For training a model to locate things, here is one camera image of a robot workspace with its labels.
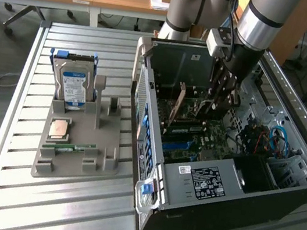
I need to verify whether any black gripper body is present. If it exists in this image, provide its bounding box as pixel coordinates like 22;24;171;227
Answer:
220;43;267;88

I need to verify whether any green graphics card black cooler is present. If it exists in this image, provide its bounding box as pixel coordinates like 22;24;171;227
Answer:
167;80;242;137

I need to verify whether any wooden cabinet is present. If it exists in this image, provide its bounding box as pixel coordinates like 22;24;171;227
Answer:
227;0;307;70

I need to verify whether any green motherboard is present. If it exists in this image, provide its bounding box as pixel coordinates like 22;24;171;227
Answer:
145;82;251;176

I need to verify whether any blue expansion slot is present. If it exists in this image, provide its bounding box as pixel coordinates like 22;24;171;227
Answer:
162;139;194;155

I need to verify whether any black plastic shroud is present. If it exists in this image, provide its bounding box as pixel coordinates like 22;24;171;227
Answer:
228;152;284;200

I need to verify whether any metal disk bay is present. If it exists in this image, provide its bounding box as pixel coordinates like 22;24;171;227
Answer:
262;150;307;194

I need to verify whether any grey power supply unit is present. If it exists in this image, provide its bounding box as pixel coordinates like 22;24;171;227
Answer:
157;148;249;218

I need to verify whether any blue case latch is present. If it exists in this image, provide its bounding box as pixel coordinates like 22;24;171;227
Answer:
139;181;158;198

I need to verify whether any open black PC case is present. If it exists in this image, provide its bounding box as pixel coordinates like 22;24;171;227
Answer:
106;26;307;230

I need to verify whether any hard disk in blue caddy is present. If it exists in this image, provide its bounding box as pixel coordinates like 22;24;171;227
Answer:
41;46;105;112

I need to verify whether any grey parts rack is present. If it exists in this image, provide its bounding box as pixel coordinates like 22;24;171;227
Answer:
30;66;135;192

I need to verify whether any CPU chip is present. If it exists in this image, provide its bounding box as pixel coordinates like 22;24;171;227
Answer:
48;118;70;141

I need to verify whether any green RAM stick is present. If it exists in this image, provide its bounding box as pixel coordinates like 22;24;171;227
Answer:
41;135;98;158

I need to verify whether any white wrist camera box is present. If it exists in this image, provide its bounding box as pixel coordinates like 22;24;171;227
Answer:
204;26;235;59

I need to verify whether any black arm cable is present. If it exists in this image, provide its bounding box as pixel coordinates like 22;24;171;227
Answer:
221;0;246;61

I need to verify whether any blue wire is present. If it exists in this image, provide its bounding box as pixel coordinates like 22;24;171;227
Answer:
266;125;294;161

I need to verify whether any red wire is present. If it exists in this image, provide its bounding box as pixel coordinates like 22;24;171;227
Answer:
256;129;272;155

